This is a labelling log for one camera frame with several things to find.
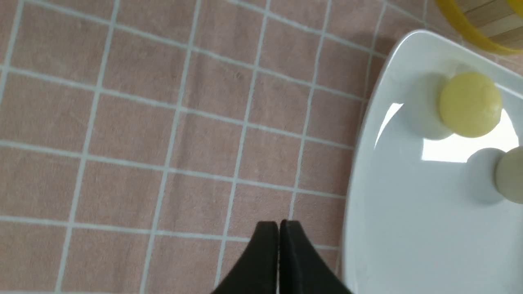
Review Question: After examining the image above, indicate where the white square plate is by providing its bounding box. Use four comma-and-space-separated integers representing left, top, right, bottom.
342, 30, 522, 294

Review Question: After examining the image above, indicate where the pink checkered tablecloth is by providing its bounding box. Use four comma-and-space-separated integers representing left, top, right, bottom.
1, 0, 522, 294

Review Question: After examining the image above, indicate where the yellow steamed bun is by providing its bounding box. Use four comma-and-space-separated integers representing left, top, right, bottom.
438, 72, 503, 138

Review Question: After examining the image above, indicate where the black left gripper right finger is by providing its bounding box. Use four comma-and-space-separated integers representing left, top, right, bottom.
279, 220, 351, 294

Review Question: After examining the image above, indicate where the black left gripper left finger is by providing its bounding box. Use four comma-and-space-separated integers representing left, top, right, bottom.
213, 221, 279, 294

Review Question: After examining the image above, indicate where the yellow-rimmed bamboo steamer basket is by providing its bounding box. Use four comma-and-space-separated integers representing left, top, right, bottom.
435, 0, 523, 55

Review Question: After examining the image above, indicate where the beige steamed bun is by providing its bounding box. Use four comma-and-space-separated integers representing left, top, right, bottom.
495, 146, 523, 204

